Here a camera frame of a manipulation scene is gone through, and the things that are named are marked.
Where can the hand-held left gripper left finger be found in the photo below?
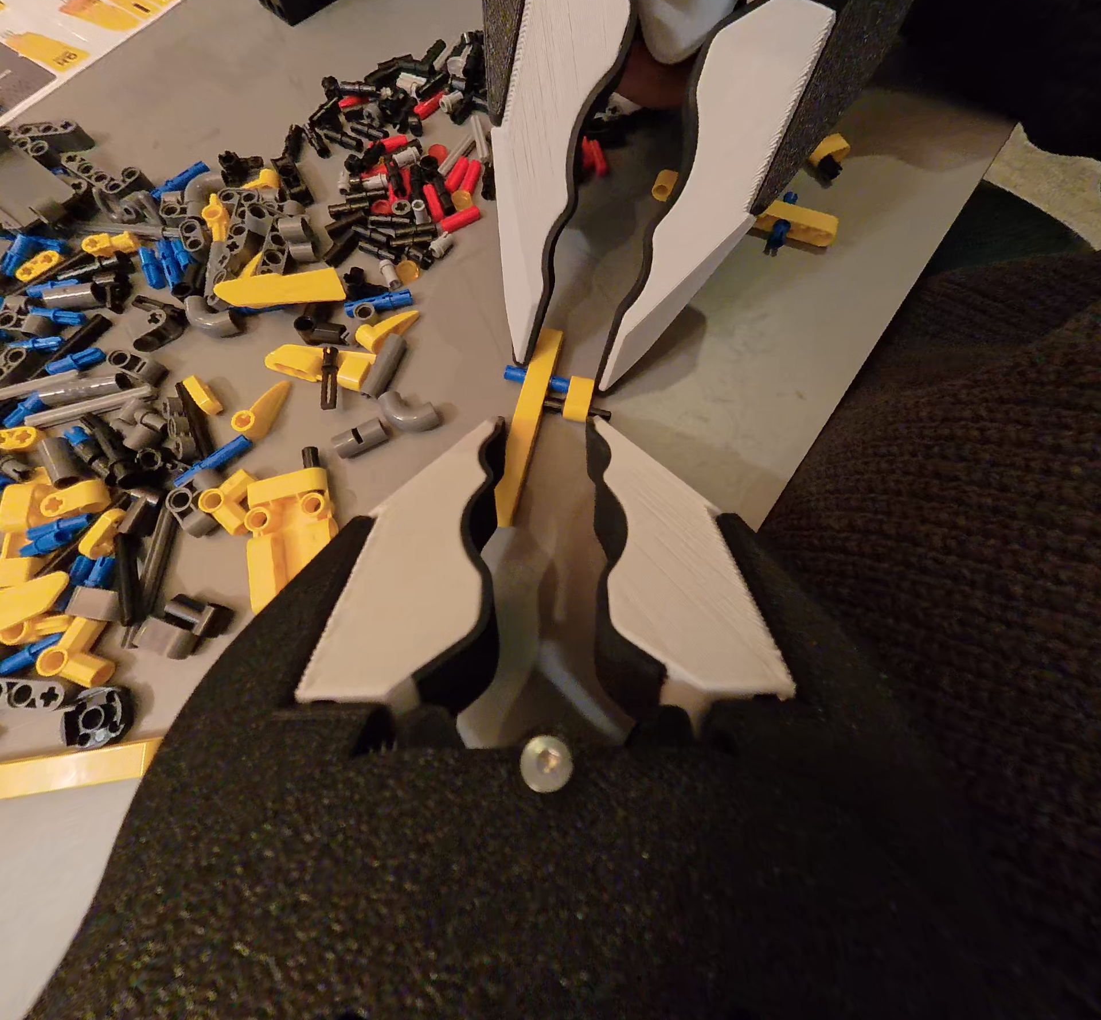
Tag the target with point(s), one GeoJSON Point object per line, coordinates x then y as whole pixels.
{"type": "Point", "coordinates": [396, 598]}

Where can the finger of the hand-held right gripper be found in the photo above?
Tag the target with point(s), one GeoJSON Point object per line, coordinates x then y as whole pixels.
{"type": "Point", "coordinates": [559, 91]}
{"type": "Point", "coordinates": [748, 108]}

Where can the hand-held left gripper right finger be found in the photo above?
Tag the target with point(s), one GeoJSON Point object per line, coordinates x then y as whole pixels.
{"type": "Point", "coordinates": [697, 598]}

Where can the blue toy pin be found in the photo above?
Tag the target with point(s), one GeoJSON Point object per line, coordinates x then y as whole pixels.
{"type": "Point", "coordinates": [519, 374]}
{"type": "Point", "coordinates": [781, 228]}

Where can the yellow toy beam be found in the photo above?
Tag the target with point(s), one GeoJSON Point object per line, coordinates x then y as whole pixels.
{"type": "Point", "coordinates": [804, 224]}
{"type": "Point", "coordinates": [529, 435]}

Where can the person's right hand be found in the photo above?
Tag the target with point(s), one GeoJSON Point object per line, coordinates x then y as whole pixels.
{"type": "Point", "coordinates": [658, 82]}

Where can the pile of black red pins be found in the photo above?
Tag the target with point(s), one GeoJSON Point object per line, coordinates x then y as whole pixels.
{"type": "Point", "coordinates": [404, 168]}

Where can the person's dark clothing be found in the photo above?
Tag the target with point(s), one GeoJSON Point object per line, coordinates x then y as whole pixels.
{"type": "Point", "coordinates": [946, 564]}

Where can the pile of yellow grey bricks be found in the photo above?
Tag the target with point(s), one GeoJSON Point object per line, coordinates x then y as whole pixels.
{"type": "Point", "coordinates": [129, 400]}

